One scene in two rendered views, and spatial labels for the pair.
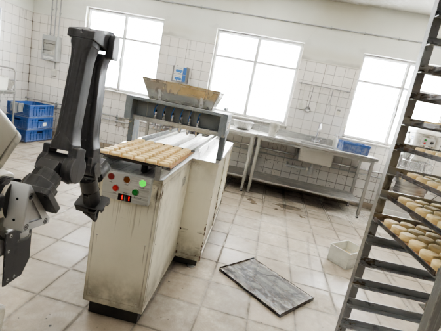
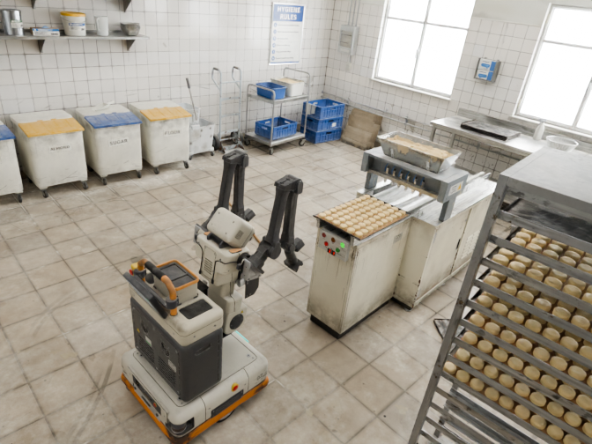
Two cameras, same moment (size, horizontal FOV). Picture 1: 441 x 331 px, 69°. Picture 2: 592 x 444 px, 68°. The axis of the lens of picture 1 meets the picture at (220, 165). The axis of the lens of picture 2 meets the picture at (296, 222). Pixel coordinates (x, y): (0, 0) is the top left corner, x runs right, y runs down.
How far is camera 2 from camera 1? 1.48 m
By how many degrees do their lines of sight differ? 38
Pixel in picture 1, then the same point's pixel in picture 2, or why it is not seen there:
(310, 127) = not seen: outside the picture
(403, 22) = not seen: outside the picture
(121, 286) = (329, 310)
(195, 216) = (412, 268)
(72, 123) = (273, 230)
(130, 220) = (336, 267)
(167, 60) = (473, 50)
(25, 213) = (247, 273)
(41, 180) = (256, 259)
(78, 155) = (276, 246)
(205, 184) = (423, 241)
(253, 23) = not seen: outside the picture
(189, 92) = (416, 155)
